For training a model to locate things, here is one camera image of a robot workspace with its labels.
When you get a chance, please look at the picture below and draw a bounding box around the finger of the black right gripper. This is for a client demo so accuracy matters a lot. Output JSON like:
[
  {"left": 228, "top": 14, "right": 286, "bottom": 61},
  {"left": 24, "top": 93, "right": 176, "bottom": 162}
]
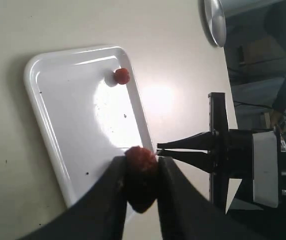
[
  {"left": 158, "top": 153, "right": 212, "bottom": 174},
  {"left": 157, "top": 131, "right": 212, "bottom": 151}
]

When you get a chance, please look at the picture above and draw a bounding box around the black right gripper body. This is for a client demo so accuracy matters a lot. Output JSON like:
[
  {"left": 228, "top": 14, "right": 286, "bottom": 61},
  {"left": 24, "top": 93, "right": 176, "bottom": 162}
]
[{"left": 208, "top": 92, "right": 255, "bottom": 212}]

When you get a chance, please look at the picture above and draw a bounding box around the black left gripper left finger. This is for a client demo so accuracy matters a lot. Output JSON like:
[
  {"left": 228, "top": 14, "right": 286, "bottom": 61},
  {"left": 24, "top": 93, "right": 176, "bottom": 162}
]
[{"left": 23, "top": 156, "right": 127, "bottom": 240}]

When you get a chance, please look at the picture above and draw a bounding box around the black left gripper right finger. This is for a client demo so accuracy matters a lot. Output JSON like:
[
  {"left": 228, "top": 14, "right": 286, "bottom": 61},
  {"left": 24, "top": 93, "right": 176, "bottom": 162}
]
[{"left": 157, "top": 157, "right": 263, "bottom": 240}]

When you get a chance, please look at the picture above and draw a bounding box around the dark brown rounded block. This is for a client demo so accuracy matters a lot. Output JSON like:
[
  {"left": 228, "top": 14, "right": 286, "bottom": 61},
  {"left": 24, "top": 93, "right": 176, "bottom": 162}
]
[{"left": 124, "top": 146, "right": 159, "bottom": 214}]

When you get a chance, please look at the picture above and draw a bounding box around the white plastic tray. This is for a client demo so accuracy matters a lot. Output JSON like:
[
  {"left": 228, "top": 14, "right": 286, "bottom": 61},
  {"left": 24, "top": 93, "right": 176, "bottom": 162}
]
[{"left": 23, "top": 45, "right": 155, "bottom": 207}]

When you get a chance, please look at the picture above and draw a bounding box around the round silver disc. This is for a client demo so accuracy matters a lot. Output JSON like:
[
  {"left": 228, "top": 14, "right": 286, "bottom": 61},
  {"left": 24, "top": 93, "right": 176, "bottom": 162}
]
[{"left": 203, "top": 0, "right": 227, "bottom": 48}]

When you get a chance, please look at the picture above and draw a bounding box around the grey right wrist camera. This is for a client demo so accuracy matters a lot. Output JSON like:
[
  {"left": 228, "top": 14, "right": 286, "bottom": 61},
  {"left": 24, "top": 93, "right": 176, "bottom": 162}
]
[{"left": 252, "top": 130, "right": 280, "bottom": 208}]

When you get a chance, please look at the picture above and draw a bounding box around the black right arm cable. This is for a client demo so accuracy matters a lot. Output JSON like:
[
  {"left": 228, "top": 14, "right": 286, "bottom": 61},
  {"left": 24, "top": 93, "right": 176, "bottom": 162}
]
[{"left": 232, "top": 99, "right": 286, "bottom": 136}]

